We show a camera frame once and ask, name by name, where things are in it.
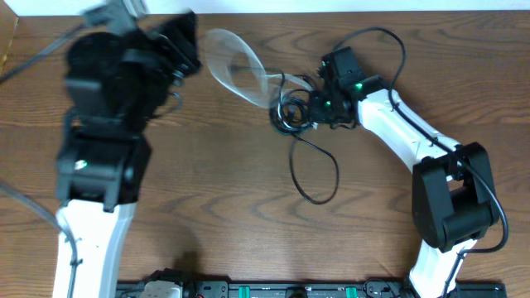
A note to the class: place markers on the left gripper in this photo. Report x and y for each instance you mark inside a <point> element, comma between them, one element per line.
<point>178,44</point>

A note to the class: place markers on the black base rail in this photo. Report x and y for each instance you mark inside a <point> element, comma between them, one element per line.
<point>173,283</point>

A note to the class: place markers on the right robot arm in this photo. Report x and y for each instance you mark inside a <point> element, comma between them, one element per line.
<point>453,197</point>

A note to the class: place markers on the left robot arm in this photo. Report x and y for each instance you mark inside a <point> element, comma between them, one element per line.
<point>118,77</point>

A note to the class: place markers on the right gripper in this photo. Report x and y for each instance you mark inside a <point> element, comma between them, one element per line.
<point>320,117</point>

